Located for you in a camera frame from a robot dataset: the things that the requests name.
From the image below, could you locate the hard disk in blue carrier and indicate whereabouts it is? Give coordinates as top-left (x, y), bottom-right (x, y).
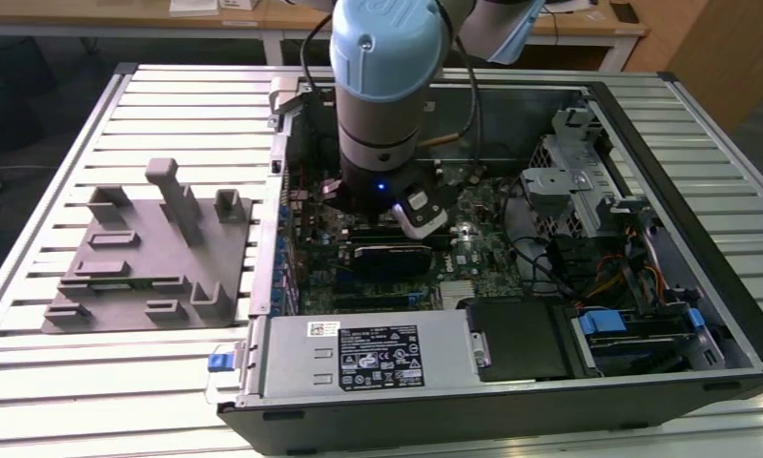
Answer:
top-left (578, 308), bottom-right (701, 376)

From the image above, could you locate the black expansion slot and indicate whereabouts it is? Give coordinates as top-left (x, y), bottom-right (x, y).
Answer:
top-left (334, 294), bottom-right (416, 310)

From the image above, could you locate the black plastic shroud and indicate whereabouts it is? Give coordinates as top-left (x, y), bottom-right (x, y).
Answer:
top-left (462, 295), bottom-right (580, 384)

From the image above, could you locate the white paper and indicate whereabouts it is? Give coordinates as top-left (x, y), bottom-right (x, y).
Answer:
top-left (168, 0), bottom-right (221, 16)

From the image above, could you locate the orange yellow wire bundle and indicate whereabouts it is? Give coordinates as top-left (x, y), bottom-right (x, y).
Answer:
top-left (581, 250), bottom-right (673, 309)

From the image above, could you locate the metal drive cage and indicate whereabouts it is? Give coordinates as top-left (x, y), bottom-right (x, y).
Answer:
top-left (520, 107), bottom-right (636, 239)

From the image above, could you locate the grey parts rack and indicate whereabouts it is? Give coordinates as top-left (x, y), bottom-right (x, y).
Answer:
top-left (41, 156), bottom-right (256, 335)

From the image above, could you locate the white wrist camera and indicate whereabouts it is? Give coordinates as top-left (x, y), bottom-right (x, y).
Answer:
top-left (390, 188), bottom-right (450, 239)

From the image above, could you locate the black PC case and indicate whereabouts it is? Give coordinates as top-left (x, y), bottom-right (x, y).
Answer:
top-left (216, 71), bottom-right (763, 457)

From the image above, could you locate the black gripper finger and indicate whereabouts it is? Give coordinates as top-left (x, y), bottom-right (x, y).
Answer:
top-left (321, 178), bottom-right (345, 210)
top-left (433, 167), bottom-right (465, 214)

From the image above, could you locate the green motherboard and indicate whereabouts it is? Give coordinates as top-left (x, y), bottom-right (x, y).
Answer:
top-left (277, 159), bottom-right (530, 317)

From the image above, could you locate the black RAM stick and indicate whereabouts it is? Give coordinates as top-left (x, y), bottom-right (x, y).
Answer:
top-left (353, 237), bottom-right (454, 250)

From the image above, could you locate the silver heatsink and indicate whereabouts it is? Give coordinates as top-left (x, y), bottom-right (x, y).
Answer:
top-left (440, 281), bottom-right (480, 310)

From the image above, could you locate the grey power supply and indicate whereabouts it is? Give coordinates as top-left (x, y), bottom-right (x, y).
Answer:
top-left (253, 313), bottom-right (482, 401)

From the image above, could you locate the wooden cabinet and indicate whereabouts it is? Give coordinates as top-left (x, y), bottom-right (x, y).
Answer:
top-left (622, 0), bottom-right (763, 137)

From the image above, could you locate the black phone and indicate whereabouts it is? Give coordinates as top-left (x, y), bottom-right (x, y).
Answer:
top-left (609, 1), bottom-right (641, 24)

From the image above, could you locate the blue case latch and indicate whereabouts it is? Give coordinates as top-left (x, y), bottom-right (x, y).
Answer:
top-left (208, 350), bottom-right (238, 373)

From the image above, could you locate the wooden desk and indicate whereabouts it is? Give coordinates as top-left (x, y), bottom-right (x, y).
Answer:
top-left (0, 0), bottom-right (650, 73)

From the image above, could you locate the green RAM stick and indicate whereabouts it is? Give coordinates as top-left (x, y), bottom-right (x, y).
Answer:
top-left (87, 279), bottom-right (153, 291)

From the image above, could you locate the black graphics card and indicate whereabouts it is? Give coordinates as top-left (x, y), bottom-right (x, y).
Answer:
top-left (349, 242), bottom-right (436, 279)

